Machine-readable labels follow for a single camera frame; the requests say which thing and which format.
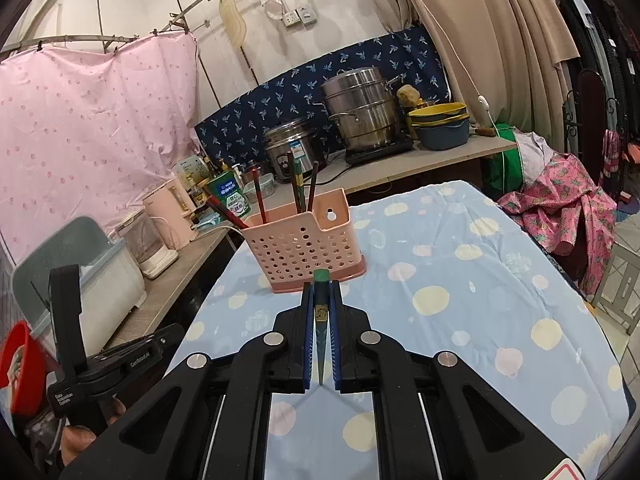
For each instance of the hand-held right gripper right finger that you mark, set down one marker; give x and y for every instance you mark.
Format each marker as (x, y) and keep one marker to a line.
(334, 340)

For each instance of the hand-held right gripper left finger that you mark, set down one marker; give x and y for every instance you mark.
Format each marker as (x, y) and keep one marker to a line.
(305, 340)

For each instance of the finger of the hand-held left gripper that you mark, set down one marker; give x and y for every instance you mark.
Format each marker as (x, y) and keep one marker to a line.
(135, 357)

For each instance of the green chopstick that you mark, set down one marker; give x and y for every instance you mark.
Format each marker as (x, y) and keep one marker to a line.
(299, 182)
(320, 280)

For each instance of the pink perforated utensil holder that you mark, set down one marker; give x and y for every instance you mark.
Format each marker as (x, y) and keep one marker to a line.
(305, 250)

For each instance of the bright red chopstick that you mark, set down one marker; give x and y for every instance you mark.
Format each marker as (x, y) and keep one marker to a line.
(259, 195)

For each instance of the dark red chopstick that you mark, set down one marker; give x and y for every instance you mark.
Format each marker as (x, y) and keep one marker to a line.
(312, 185)
(291, 180)

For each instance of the person's left hand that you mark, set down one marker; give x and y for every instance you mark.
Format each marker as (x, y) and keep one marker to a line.
(80, 440)

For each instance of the white storage box grey lid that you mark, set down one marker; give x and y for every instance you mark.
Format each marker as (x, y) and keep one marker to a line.
(100, 285)

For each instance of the red bowl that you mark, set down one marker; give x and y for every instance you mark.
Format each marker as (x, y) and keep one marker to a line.
(25, 360)

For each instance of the pink electric kettle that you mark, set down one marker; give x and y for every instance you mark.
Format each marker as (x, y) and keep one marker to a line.
(170, 210)

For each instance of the blue dotted blanket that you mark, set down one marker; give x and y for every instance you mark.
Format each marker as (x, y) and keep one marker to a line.
(475, 270)

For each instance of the clear food container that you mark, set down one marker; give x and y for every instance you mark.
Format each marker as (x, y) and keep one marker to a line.
(265, 185)

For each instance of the green detergent bag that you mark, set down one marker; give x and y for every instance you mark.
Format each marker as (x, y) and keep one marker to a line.
(230, 195)

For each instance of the white pump bottle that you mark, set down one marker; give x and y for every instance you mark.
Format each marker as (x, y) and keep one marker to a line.
(237, 174)

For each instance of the wooden counter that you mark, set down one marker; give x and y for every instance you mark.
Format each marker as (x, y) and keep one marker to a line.
(390, 167)

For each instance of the pink dotted curtain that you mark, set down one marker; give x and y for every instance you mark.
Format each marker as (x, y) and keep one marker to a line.
(90, 140)

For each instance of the steel rice cooker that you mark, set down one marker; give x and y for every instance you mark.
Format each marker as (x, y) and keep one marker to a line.
(292, 147)

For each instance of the black induction cooker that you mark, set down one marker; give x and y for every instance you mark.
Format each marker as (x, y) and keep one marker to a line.
(380, 152)

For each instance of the white printed packet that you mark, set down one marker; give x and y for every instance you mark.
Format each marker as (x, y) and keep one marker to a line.
(190, 169)

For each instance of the blue basin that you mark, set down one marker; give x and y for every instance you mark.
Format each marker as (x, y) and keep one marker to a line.
(442, 137)

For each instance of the steel steamer pot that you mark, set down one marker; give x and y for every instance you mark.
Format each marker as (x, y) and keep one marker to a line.
(362, 110)

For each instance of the yellow bowl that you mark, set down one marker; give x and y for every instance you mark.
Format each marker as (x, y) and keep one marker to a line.
(437, 110)
(442, 122)

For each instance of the navy printed cloth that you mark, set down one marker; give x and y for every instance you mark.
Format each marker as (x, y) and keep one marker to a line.
(280, 95)

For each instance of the green cloth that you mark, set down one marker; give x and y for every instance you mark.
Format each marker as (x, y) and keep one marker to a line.
(507, 160)

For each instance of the brown sponge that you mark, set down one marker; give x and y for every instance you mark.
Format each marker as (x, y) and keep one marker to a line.
(408, 95)

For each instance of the pink pineapple print cloth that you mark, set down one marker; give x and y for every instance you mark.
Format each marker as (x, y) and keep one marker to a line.
(565, 210)

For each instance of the pale lavender cloth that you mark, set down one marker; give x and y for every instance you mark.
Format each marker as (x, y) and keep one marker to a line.
(535, 152)

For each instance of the metal curtain rod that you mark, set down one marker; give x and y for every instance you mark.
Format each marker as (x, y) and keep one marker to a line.
(150, 22)

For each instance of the beige hanging swatter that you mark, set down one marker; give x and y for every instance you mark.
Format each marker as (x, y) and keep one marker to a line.
(232, 20)

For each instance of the beige curtain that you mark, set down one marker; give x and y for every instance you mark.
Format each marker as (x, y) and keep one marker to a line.
(490, 35)

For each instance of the black metal frame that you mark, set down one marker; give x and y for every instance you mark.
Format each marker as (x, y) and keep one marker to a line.
(590, 110)

